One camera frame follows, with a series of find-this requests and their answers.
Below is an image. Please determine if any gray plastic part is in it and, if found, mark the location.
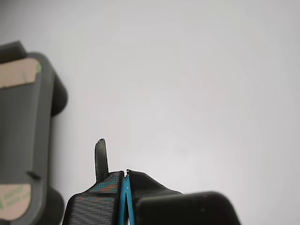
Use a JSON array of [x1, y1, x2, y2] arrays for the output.
[[0, 41, 69, 225]]

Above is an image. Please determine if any beige adhesive tape film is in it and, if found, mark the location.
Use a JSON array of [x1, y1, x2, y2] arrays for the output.
[[0, 182, 32, 220], [0, 58, 42, 89]]

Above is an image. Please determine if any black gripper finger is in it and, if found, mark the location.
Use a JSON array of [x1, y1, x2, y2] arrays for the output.
[[125, 169, 243, 225], [61, 138, 128, 225]]

